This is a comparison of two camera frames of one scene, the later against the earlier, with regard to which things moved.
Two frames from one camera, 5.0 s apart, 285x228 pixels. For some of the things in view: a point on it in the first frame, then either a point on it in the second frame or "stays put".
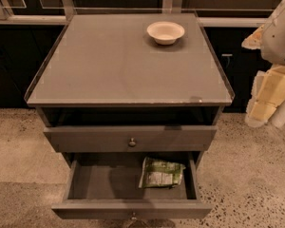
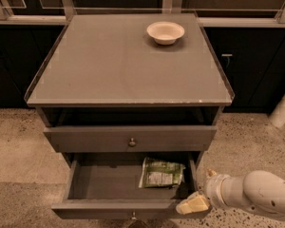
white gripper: [279, 40] -> [213, 186]
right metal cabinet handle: [227, 55] stays put
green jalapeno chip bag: [158, 173] stays put
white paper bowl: [165, 32] stays put
